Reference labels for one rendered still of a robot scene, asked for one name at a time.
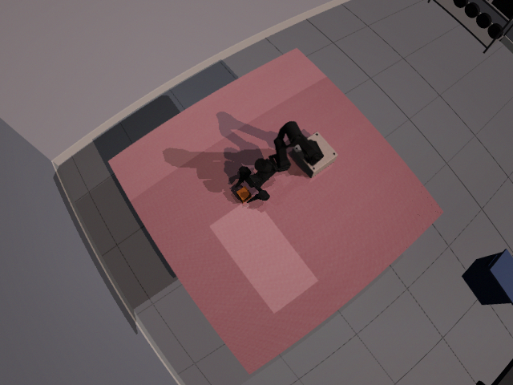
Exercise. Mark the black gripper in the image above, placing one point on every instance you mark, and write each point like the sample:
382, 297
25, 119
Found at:
244, 173

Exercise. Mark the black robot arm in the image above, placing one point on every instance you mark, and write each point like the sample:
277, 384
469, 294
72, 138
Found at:
311, 150

